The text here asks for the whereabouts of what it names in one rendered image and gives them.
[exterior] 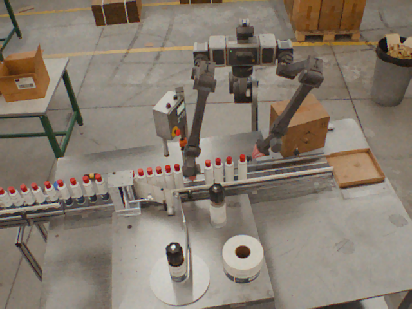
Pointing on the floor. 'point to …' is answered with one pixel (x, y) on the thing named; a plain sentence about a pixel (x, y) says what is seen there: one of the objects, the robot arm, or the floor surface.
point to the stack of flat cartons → (116, 11)
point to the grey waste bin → (389, 83)
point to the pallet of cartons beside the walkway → (325, 18)
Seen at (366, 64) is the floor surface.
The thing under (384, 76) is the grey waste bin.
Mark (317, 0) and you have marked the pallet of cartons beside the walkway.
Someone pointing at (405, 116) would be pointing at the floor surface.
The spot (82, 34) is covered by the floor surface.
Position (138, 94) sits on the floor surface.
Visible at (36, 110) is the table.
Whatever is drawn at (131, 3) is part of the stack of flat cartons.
